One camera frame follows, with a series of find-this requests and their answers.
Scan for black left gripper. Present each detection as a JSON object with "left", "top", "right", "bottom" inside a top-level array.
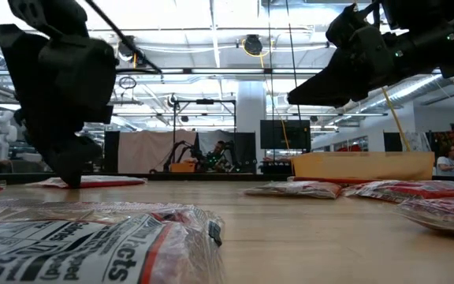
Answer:
[{"left": 0, "top": 24, "right": 117, "bottom": 189}]

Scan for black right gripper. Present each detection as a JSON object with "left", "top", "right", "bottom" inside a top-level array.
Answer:
[{"left": 288, "top": 3, "right": 441, "bottom": 107}]

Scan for black partition panel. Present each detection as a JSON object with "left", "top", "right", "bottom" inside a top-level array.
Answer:
[
  {"left": 383, "top": 132, "right": 404, "bottom": 153},
  {"left": 103, "top": 130, "right": 121, "bottom": 174}
]

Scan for beige curtain partition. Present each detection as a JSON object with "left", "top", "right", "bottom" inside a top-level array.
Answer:
[{"left": 117, "top": 129, "right": 199, "bottom": 174}]

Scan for black monitor screen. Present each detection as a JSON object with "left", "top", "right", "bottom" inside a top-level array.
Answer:
[{"left": 260, "top": 119, "right": 312, "bottom": 151}]

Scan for orange plastic basket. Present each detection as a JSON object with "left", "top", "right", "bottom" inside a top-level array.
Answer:
[{"left": 291, "top": 151, "right": 436, "bottom": 182}]

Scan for distant orange basket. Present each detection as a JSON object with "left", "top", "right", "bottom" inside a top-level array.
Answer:
[{"left": 170, "top": 162, "right": 196, "bottom": 174}]

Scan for person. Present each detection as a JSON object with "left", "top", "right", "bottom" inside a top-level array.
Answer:
[
  {"left": 435, "top": 144, "right": 454, "bottom": 177},
  {"left": 209, "top": 140, "right": 230, "bottom": 170}
]

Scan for distant black robot arms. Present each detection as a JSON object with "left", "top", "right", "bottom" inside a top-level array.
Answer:
[{"left": 150, "top": 138, "right": 247, "bottom": 174}]

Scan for yellow cable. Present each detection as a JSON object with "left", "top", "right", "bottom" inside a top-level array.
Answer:
[{"left": 380, "top": 86, "right": 413, "bottom": 153}]

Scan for colourful wall picture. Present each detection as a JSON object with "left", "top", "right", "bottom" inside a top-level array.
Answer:
[{"left": 431, "top": 129, "right": 454, "bottom": 159}]

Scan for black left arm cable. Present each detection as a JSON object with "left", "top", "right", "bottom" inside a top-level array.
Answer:
[{"left": 83, "top": 0, "right": 164, "bottom": 76}]

